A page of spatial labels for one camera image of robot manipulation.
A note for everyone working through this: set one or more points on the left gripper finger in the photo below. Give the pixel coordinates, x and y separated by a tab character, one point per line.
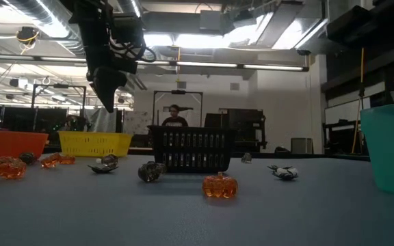
109	87

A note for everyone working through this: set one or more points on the orange clear plastic pumpkin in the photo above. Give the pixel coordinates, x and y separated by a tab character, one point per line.
68	160
220	186
50	161
9	168

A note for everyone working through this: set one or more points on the black slotted plastic basket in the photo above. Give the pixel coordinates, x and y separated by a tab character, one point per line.
192	150

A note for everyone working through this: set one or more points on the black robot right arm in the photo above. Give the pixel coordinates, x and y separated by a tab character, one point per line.
354	24

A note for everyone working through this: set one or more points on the grey hanging cloth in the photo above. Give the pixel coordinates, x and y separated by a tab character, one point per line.
103	121

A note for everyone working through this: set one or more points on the yellow slotted plastic basket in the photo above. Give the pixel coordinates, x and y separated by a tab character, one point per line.
94	144

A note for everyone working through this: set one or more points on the person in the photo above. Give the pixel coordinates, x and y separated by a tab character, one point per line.
174	119

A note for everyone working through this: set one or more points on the long ceiling light strip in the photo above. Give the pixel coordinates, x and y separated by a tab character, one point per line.
204	64

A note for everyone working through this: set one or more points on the grey ceiling air unit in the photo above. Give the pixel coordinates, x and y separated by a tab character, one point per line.
214	20

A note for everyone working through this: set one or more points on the orange round plastic bowl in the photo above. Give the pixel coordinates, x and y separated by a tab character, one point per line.
9	145

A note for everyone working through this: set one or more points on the black equipment cabinet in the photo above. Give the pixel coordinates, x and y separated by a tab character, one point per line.
248	126

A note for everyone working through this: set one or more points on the small black rounded object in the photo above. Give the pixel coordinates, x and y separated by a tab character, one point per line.
282	149

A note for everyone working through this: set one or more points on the small white plastic bone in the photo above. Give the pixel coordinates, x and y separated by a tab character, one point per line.
291	170

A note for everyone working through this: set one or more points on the grey box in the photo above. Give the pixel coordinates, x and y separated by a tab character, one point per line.
302	146

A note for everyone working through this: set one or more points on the teal plastic bin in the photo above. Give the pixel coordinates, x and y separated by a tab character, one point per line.
393	150

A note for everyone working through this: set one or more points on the silver ventilation duct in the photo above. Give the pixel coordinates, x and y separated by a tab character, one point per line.
132	7

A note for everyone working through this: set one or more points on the black metal frame stand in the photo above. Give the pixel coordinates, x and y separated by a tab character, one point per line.
58	86
178	92

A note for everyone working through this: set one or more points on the white wall panel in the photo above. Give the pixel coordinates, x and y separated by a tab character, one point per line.
347	111

